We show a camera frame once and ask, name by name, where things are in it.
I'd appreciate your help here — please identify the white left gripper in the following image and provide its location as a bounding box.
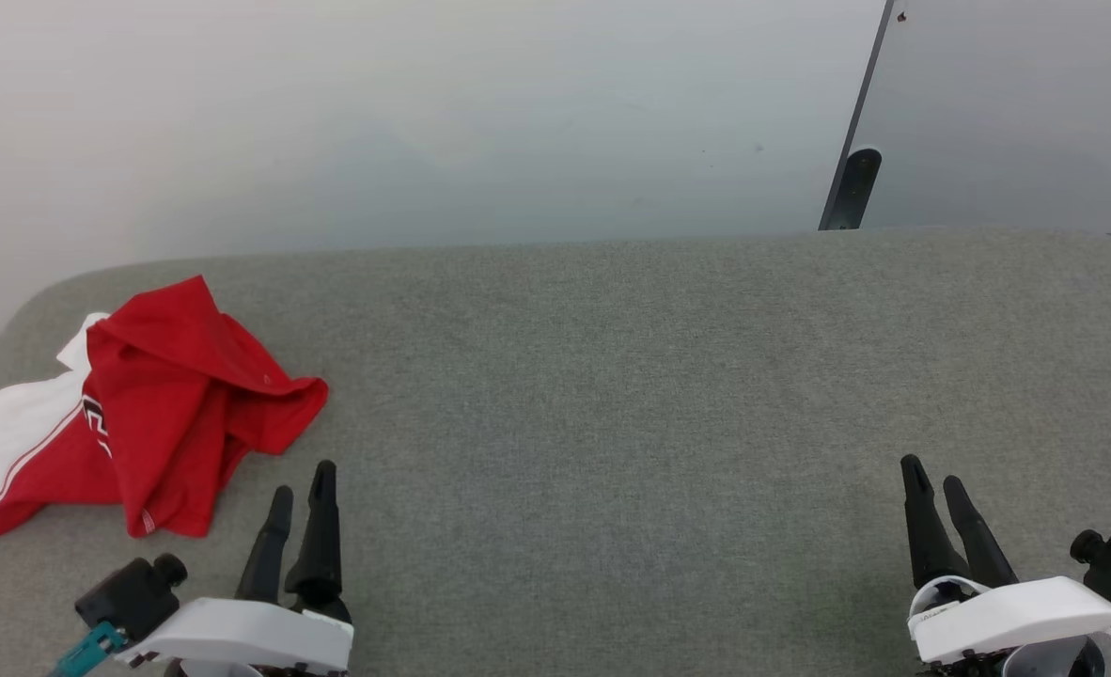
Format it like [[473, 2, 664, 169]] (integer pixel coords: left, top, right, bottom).
[[114, 460, 354, 676]]

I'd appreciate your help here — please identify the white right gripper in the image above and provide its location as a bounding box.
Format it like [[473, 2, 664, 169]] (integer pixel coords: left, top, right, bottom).
[[900, 454, 1111, 667]]

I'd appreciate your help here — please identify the red and white basketball jersey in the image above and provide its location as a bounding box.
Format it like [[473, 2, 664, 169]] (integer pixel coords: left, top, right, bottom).
[[0, 275, 330, 540]]

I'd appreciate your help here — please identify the grey fabric sofa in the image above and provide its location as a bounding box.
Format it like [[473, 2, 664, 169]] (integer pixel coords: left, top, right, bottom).
[[0, 226, 1111, 677]]

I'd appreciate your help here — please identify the dark metal frame post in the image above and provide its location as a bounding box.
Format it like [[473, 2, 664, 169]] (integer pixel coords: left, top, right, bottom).
[[818, 0, 897, 232]]

